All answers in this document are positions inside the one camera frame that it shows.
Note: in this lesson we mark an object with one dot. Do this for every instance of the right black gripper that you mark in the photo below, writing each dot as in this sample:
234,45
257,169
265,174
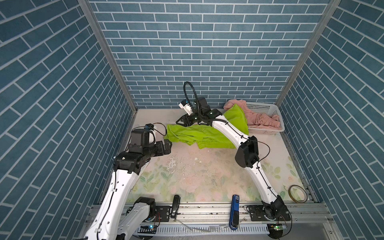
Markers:
185,117

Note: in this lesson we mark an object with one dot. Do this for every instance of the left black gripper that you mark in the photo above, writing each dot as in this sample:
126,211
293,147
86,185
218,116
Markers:
161,151

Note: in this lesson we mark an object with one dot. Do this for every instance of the lime green shorts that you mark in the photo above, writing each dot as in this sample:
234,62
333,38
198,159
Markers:
206,136

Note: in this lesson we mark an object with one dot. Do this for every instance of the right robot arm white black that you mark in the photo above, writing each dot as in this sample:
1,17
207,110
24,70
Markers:
247,155

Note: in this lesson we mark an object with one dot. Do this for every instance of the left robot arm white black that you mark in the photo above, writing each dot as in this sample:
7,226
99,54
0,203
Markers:
109,224

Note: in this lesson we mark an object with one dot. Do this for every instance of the pink shorts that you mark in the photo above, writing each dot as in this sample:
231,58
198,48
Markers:
256,120

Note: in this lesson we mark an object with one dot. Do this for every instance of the left green circuit board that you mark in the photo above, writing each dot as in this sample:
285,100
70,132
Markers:
151,229

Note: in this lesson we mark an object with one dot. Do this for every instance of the green circuit board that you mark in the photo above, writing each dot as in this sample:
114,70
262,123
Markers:
151,229
275,227

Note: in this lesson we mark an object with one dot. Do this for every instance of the white plastic laundry basket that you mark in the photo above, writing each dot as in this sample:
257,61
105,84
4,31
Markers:
270,110

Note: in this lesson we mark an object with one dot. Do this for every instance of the blue black handheld device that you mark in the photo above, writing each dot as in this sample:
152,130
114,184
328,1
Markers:
234,213

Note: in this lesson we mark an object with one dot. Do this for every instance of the right green circuit board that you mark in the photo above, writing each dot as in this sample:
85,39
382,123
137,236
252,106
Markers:
275,227

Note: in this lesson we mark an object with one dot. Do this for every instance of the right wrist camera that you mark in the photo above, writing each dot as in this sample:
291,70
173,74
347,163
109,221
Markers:
187,107

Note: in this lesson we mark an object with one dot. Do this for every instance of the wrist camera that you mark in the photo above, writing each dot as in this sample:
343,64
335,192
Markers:
187,107
151,128

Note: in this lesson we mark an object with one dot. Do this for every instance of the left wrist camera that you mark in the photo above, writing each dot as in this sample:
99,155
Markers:
151,128

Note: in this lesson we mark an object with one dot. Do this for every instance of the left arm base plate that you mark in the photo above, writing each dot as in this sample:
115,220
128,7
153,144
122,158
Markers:
159,214

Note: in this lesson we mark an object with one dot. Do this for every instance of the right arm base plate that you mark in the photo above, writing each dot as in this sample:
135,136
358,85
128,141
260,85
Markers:
259,213

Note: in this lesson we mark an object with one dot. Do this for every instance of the aluminium front rail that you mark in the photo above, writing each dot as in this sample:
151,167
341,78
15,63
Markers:
219,213

